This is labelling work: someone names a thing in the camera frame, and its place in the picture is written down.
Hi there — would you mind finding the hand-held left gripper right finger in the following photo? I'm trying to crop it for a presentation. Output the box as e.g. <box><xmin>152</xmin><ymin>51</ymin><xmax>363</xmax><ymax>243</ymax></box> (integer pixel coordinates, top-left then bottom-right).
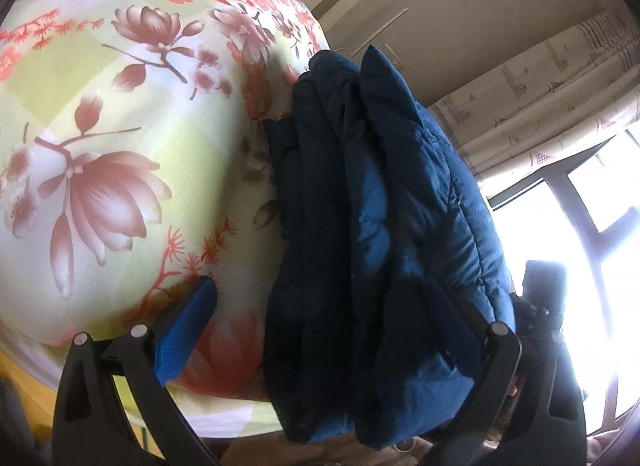
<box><xmin>420</xmin><ymin>280</ymin><xmax>587</xmax><ymax>466</ymax></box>

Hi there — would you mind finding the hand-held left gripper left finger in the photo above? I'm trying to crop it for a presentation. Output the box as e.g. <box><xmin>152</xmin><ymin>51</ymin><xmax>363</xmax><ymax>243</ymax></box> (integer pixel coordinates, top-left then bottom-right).
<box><xmin>52</xmin><ymin>276</ymin><xmax>223</xmax><ymax>466</ymax></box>

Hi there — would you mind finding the blue puffer jacket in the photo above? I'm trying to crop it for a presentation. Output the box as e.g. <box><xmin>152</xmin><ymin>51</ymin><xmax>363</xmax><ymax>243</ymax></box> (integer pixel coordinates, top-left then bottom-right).
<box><xmin>262</xmin><ymin>44</ymin><xmax>517</xmax><ymax>449</ymax></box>

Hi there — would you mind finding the window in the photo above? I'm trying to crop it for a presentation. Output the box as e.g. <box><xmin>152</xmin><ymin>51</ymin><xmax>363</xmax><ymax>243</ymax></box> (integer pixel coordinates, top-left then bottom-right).
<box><xmin>479</xmin><ymin>123</ymin><xmax>640</xmax><ymax>439</ymax></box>

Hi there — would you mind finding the floral bed sheet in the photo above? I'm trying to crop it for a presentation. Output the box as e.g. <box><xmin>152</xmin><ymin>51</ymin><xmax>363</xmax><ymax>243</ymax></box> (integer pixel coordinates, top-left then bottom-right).
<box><xmin>0</xmin><ymin>0</ymin><xmax>335</xmax><ymax>439</ymax></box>

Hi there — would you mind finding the beige patterned curtain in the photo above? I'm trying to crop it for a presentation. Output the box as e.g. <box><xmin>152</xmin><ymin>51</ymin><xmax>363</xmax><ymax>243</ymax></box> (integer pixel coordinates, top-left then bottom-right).
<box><xmin>429</xmin><ymin>10</ymin><xmax>640</xmax><ymax>183</ymax></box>

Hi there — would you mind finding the wall socket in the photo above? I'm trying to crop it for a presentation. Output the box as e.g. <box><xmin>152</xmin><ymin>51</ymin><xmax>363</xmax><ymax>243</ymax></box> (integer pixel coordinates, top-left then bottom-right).
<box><xmin>382</xmin><ymin>44</ymin><xmax>408</xmax><ymax>71</ymax></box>

